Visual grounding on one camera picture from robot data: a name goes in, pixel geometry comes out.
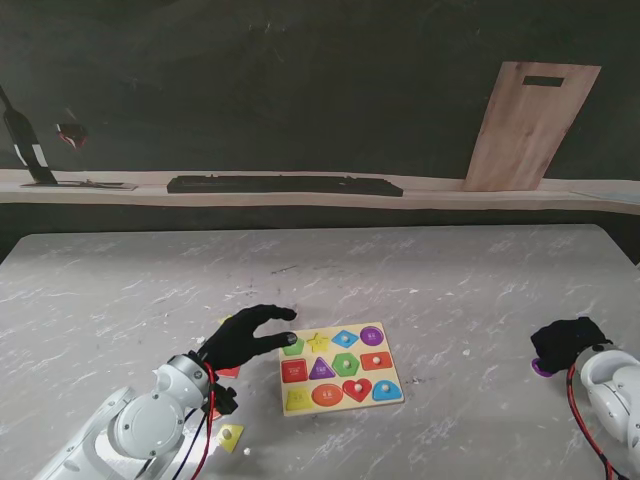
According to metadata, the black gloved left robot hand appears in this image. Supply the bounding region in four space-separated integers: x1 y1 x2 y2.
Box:
199 304 299 372

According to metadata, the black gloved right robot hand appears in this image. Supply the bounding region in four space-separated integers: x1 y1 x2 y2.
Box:
529 317 614 377

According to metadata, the yellow wooden shape puzzle board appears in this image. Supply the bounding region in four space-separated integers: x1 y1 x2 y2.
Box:
278 321 406 418

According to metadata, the yellow trapezoid puzzle piece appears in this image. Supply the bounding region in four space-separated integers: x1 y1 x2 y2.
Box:
217 423 247 454

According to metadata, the blue diamond puzzle piece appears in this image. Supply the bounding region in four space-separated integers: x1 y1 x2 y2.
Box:
330 329 362 351

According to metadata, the green hexagon puzzle piece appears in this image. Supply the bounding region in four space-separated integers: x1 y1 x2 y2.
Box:
331 352 362 378

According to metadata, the red heart puzzle piece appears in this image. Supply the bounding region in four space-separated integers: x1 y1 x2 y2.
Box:
341 378 375 404

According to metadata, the blue semicircle puzzle piece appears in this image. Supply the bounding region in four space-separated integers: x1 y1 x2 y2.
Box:
371 379 405 403

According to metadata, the wooden cutting board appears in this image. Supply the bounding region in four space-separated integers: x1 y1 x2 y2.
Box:
462 61 603 193

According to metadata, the long black tray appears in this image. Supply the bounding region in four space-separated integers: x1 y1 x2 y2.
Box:
166 174 405 198

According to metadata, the light wooden shelf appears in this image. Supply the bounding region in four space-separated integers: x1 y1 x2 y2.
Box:
0 168 640 216

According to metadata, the flat tray under bottle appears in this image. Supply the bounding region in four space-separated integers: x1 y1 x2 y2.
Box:
19 179 139 193

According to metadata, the wine glass with red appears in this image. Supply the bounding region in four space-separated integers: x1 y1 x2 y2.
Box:
54 107 90 151

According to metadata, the red cable of right arm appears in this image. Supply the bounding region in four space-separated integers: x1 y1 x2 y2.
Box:
565 367 624 480

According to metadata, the red cable of arm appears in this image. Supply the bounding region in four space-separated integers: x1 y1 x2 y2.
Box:
192 363 219 480
565 367 624 480

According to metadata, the red cable of left arm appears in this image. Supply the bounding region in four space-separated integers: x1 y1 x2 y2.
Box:
192 363 219 480

